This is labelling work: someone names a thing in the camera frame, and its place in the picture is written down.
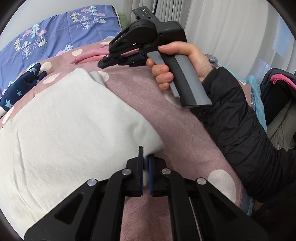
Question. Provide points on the light blue bedsheet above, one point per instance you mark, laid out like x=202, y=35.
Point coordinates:
x=255, y=97

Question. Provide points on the beige chair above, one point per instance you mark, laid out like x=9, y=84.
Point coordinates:
x=284, y=129

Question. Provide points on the white curtain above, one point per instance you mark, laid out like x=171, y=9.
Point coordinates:
x=231, y=27

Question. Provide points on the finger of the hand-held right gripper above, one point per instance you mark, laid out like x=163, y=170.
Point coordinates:
x=107, y=60

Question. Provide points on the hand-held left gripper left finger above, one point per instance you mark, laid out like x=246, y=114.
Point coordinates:
x=140, y=176

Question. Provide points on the person's right hand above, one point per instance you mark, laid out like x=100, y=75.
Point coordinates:
x=198, y=60

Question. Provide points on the person's right forearm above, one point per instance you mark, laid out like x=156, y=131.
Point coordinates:
x=231, y=127

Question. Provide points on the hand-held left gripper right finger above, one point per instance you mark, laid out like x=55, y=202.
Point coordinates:
x=151, y=176

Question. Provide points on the green pillow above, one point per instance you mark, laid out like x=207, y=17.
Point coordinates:
x=122, y=20

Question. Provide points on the black jacket with pink lining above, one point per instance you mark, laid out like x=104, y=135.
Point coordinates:
x=277, y=97

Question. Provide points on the pale green T-shirt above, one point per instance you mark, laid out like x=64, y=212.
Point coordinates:
x=69, y=139

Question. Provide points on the floral patterned cloth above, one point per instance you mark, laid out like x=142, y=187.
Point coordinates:
x=214, y=60

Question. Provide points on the navy star-print garment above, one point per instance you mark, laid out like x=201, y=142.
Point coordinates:
x=20, y=90

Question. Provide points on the pink garment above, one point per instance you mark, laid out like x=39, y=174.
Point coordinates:
x=92, y=54

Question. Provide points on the pink polka dot bedsheet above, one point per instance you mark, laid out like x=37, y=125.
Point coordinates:
x=185, y=139

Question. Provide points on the person's dark clothing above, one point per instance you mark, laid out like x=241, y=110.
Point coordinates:
x=277, y=220

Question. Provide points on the black floor lamp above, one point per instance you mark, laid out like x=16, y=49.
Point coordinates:
x=156, y=5

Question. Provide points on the blue tree-print pillow cover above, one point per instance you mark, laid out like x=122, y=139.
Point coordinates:
x=57, y=34

